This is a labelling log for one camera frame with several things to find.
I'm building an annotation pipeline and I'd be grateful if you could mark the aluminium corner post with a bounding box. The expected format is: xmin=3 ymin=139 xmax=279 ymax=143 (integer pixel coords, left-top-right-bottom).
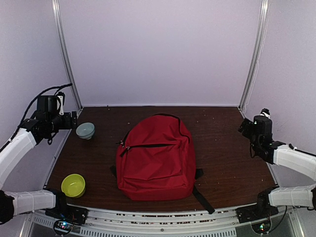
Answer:
xmin=51 ymin=0 xmax=83 ymax=111
xmin=238 ymin=0 xmax=270 ymax=114

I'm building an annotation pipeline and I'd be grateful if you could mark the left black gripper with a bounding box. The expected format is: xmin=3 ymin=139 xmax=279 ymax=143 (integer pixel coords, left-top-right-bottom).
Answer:
xmin=47 ymin=111 xmax=77 ymax=132

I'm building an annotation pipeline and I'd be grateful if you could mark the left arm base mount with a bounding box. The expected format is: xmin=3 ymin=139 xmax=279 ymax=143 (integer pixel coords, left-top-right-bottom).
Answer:
xmin=44 ymin=189 xmax=88 ymax=237

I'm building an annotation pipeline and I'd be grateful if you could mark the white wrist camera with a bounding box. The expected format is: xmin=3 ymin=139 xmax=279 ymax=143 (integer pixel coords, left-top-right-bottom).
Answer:
xmin=56 ymin=91 xmax=65 ymax=116
xmin=260 ymin=108 xmax=271 ymax=119

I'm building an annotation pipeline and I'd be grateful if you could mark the pale green patterned ceramic bowl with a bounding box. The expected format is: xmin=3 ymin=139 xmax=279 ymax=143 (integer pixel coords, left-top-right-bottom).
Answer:
xmin=76 ymin=122 xmax=95 ymax=140

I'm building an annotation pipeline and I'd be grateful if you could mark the red student backpack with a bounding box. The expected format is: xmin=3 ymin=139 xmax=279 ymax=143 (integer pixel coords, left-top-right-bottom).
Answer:
xmin=110 ymin=114 xmax=215 ymax=214

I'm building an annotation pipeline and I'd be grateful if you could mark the left aluminium corner post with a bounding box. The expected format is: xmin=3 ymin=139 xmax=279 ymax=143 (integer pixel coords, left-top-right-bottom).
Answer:
xmin=51 ymin=0 xmax=83 ymax=111

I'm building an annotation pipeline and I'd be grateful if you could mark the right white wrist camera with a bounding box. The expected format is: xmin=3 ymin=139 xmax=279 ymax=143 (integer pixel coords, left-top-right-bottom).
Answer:
xmin=260 ymin=108 xmax=271 ymax=119

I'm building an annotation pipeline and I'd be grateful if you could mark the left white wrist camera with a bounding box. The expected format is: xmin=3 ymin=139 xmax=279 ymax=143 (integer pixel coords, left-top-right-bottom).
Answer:
xmin=56 ymin=91 xmax=65 ymax=116

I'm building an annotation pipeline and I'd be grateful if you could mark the right aluminium corner post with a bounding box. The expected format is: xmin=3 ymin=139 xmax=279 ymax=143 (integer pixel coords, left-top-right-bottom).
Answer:
xmin=238 ymin=0 xmax=270 ymax=114

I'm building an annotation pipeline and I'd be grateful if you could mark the front aluminium frame rail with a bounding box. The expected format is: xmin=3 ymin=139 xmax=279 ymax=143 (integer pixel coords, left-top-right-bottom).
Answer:
xmin=24 ymin=195 xmax=297 ymax=237

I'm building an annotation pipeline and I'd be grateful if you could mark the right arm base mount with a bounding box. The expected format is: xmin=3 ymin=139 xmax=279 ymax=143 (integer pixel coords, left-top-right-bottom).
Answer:
xmin=236 ymin=188 xmax=279 ymax=235

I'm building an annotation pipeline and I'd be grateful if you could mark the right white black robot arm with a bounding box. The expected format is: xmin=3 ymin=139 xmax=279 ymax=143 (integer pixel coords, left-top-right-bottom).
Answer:
xmin=238 ymin=109 xmax=316 ymax=218

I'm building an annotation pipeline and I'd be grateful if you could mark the lime green plastic bowl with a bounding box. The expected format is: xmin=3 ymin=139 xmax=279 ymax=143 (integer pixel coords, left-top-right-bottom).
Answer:
xmin=61 ymin=174 xmax=86 ymax=198

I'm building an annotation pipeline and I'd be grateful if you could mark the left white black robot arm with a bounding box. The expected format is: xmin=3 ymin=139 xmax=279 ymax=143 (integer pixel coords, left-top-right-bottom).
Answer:
xmin=0 ymin=84 xmax=78 ymax=224

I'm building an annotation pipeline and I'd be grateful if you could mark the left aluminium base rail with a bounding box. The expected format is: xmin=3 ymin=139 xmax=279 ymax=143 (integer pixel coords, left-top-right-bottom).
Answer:
xmin=44 ymin=108 xmax=83 ymax=186

